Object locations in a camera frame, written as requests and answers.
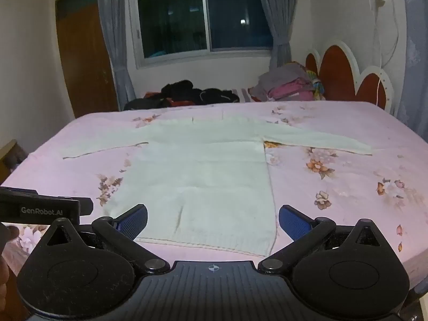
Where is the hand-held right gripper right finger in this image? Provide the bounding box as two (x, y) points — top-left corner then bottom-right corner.
(257, 204), (384, 275)

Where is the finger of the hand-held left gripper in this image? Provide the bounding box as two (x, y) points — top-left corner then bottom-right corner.
(79, 197), (94, 218)

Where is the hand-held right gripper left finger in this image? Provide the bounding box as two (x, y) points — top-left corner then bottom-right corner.
(43, 203), (171, 276)

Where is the white knit sweater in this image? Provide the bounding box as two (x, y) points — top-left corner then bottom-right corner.
(60, 115), (372, 254)

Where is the pile of black clothes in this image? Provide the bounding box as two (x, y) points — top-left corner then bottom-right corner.
(124, 79), (240, 111)

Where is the pile of colourful clothes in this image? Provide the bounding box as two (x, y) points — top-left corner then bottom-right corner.
(249, 62), (326, 101)

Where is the person's left hand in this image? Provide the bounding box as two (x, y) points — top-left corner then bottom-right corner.
(0, 223), (20, 308)

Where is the pink floral bed sheet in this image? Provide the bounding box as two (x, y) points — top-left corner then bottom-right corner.
(0, 100), (428, 291)

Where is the dark wooden bedside furniture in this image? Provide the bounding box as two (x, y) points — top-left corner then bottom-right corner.
(0, 139), (29, 183)

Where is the striped cloth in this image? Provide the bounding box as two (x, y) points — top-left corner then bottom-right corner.
(231, 87), (256, 104)

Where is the brown wooden door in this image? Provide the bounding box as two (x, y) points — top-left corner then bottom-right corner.
(55, 0), (119, 119)

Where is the red and white headboard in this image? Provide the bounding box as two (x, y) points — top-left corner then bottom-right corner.
(305, 40), (394, 114)

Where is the grey curtain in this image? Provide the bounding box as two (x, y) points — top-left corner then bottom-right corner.
(95, 0), (136, 111)
(252, 0), (295, 69)

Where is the blue patterned curtain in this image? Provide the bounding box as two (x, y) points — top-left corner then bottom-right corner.
(399, 0), (428, 137)

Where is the white framed window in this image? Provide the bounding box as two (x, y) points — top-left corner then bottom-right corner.
(129, 0), (273, 69)

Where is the white cable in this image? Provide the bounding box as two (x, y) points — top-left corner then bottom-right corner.
(371, 3), (402, 108)

